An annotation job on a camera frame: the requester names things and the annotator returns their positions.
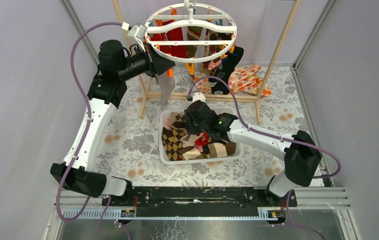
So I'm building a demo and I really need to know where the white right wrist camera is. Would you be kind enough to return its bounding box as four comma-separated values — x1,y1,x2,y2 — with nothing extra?
186,92,206,103

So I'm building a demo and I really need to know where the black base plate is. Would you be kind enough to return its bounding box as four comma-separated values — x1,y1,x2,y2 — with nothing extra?
101,186,298,208

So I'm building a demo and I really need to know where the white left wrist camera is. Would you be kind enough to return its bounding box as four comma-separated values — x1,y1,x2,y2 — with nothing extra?
121,22,148,52

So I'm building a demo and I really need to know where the orange patterned cloth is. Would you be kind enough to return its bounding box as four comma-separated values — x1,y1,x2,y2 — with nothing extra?
195,64,263,96

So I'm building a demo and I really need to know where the brown beige striped sock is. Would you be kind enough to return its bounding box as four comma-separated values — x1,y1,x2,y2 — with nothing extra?
207,142,237,158

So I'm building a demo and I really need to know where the brown argyle hanging sock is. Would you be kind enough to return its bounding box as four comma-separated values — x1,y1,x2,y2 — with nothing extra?
200,30,232,75

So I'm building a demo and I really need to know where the green striped sock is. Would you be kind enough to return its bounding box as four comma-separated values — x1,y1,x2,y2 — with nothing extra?
185,26,203,58

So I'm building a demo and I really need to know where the beige green argyle sock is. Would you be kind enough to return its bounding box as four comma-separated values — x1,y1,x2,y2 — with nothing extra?
165,112,186,127

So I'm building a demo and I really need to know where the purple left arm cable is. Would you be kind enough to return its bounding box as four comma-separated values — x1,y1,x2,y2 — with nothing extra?
54,21,125,240

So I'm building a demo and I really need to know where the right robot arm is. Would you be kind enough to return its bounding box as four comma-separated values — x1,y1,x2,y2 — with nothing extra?
184,100,322,206

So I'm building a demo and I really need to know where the red sock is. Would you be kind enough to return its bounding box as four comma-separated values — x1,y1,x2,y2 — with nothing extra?
149,20,189,60

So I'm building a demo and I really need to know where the pink clothespin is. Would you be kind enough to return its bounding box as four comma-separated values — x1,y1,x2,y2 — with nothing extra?
207,59,222,71

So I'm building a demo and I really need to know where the white laundry basket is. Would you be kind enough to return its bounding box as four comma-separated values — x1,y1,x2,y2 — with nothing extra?
158,105,245,166

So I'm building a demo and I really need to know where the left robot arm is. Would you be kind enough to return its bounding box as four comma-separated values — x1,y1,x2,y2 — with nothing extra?
50,39,176,206

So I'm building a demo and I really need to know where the grey sock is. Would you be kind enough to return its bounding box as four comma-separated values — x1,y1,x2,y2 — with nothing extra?
158,74,176,105

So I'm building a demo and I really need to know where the wooden drying rack frame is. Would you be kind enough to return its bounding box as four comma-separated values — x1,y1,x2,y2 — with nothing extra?
122,0,301,124

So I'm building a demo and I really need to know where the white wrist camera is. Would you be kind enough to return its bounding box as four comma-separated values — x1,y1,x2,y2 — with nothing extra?
121,22,148,52
186,92,206,103

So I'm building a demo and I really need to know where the brown yellow argyle sock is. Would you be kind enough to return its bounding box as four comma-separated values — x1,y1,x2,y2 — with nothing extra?
161,121,187,161

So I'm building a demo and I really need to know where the orange clothespin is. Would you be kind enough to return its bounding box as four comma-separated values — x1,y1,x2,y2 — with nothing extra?
166,68,174,78

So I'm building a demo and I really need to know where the white round sock hanger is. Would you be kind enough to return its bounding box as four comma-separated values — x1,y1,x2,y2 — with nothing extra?
143,0,237,64

